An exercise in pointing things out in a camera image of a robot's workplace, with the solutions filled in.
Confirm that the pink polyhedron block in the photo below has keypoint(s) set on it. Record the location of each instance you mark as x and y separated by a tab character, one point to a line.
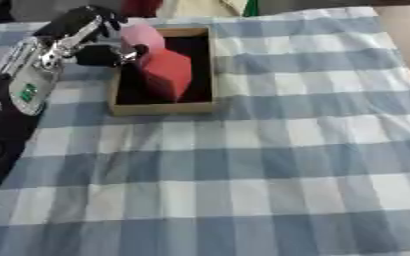
141	36

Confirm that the tan cardboard box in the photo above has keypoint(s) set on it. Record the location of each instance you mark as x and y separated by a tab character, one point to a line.
162	107

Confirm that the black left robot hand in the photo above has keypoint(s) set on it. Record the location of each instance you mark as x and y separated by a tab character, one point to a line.
74	20

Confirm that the red polyhedron block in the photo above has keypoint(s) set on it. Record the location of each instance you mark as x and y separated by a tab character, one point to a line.
166	73

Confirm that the person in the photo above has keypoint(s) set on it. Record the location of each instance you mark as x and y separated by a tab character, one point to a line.
179	7

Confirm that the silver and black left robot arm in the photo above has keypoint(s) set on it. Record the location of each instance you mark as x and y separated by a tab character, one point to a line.
16	96

